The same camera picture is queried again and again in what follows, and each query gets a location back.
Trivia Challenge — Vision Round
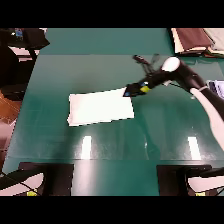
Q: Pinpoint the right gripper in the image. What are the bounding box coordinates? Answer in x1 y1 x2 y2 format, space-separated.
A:
122 80 152 98

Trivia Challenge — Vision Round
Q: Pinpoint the dark brown garment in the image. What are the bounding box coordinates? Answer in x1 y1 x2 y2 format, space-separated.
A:
175 27 215 52

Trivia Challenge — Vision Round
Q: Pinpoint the white T-shirt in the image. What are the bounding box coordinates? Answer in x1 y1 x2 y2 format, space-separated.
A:
66 86 136 127

